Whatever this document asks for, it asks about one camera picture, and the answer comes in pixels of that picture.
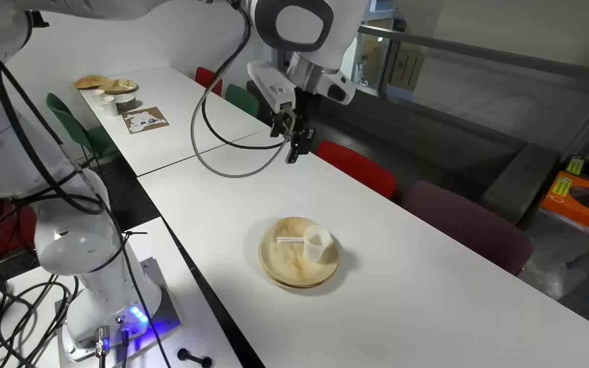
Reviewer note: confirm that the yellow paper sign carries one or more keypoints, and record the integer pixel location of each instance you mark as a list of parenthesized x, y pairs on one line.
[(408, 66)]

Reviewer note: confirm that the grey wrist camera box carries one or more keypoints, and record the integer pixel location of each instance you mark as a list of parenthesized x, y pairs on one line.
[(271, 84)]

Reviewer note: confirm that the orange box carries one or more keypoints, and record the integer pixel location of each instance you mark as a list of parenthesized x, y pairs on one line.
[(582, 206)]

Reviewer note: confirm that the grey metal railing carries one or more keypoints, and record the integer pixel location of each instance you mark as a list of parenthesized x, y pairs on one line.
[(486, 53)]

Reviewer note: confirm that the yellow green tag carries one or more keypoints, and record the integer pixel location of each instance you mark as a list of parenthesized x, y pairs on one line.
[(576, 166)]

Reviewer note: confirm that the green chair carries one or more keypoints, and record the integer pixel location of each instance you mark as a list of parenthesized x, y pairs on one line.
[(243, 99), (80, 134)]

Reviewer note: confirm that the small palm leaf plate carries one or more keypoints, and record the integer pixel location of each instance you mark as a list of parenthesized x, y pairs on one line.
[(91, 82), (122, 87)]

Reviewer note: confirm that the bright red chair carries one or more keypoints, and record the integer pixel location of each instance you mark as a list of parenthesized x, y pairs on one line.
[(359, 171)]

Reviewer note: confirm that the black dumbbell shaped knob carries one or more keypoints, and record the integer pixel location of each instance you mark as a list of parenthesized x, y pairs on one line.
[(196, 356)]

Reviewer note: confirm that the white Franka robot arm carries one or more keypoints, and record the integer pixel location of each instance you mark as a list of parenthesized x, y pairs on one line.
[(77, 237)]

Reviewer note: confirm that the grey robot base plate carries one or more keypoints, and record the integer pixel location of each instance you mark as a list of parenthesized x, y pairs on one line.
[(163, 299)]

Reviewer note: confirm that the small white bowl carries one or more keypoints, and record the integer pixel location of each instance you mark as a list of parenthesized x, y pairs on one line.
[(124, 102)]

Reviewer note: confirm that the small red chair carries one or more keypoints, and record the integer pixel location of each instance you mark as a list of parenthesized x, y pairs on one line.
[(208, 80)]

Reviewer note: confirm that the brown printed booklet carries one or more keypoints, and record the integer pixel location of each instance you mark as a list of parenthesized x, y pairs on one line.
[(145, 120)]

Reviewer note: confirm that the dark red chair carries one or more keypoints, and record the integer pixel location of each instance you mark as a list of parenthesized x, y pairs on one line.
[(8, 231)]

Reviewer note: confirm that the round palm leaf plate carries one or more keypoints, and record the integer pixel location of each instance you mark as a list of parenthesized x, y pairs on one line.
[(287, 267)]

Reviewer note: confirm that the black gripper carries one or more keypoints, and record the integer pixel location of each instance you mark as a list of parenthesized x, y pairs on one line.
[(293, 113)]

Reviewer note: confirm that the white plastic spoon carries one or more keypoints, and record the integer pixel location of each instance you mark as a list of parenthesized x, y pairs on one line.
[(289, 239)]

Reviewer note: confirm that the white plastic cup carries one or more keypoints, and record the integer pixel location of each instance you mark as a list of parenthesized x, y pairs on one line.
[(320, 246)]

